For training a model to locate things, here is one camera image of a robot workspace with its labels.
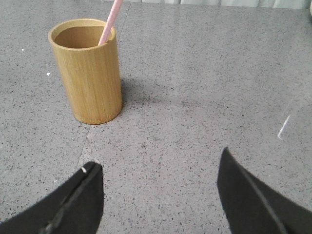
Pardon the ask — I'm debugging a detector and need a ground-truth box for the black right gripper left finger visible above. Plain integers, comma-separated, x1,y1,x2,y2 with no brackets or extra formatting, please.
0,162,104,234

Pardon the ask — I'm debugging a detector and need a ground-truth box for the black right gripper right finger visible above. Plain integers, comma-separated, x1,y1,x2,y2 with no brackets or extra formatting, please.
217,148,312,234

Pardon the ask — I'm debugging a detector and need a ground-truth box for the bamboo cylindrical holder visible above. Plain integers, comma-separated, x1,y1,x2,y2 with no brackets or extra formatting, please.
48,19,122,125

